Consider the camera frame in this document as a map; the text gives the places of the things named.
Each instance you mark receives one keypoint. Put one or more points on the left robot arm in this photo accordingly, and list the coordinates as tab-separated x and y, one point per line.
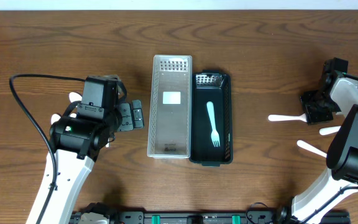
77	137

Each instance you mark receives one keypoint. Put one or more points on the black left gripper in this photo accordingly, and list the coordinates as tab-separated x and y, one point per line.
127	116

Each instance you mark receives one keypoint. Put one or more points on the mint plastic fork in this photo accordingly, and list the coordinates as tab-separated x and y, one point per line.
214	133

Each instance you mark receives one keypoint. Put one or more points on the white label sticker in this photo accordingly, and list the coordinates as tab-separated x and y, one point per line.
171	97

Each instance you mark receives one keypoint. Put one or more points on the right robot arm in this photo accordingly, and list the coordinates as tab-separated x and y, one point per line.
337	93

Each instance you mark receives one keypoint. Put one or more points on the white plastic utensil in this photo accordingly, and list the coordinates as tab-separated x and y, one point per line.
56	117

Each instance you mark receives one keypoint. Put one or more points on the white plastic fork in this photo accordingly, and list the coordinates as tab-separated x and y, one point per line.
329	130
304	145

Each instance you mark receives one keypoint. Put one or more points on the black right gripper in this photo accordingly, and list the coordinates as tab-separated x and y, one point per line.
312	118

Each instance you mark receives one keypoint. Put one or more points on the white plastic spoon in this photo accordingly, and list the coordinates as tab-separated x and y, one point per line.
73	96
279	117

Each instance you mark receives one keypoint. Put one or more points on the black perforated plastic basket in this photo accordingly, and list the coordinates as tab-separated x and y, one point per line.
215	86

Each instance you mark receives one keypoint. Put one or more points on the clear perforated plastic basket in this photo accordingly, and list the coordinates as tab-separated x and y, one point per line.
170	125

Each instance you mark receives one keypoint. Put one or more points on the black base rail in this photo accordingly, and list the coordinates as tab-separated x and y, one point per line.
101	213

